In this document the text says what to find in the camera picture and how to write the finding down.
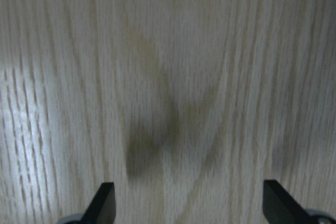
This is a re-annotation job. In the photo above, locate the light wooden drawer cabinet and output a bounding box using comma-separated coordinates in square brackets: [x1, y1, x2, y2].
[1, 0, 335, 223]

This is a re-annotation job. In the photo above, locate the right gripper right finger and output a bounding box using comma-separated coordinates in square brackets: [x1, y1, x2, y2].
[262, 179, 335, 224]

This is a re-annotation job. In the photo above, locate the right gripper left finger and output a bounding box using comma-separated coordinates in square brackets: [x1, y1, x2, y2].
[59, 182, 116, 223]

